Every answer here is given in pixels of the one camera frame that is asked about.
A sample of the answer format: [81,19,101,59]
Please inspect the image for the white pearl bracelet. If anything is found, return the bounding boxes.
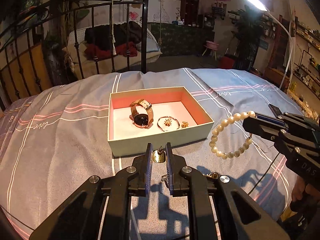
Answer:
[209,110,256,159]

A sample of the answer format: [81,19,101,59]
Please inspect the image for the right hand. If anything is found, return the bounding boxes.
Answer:
[290,176,319,212]

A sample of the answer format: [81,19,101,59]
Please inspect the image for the red bucket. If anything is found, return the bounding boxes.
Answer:
[218,54,237,69]

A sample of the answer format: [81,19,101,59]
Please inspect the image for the mint box with red lining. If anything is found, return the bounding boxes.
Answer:
[107,87,214,157]

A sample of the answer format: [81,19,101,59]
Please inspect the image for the pink stool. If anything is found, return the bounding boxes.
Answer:
[202,41,219,60]

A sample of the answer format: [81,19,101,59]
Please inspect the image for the green potted plant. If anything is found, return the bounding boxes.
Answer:
[232,5,264,71]

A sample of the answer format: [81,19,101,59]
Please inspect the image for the thin gold bangle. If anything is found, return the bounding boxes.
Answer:
[157,116,180,132]

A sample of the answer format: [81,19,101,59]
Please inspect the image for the white floor lamp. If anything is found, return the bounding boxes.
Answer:
[238,0,295,91]

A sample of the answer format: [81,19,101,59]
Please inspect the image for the rose gold wrist watch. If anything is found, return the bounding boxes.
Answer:
[130,99,153,128]

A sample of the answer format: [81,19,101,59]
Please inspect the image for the red phone booth cabinet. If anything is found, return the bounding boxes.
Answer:
[180,0,200,25]

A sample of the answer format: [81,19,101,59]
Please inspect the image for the red cushion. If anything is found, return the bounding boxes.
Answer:
[84,42,138,61]

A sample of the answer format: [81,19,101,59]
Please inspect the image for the white hanging swing chair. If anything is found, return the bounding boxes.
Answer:
[66,22,163,79]

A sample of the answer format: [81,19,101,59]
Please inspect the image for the black iron bed frame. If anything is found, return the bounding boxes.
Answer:
[1,0,149,109]

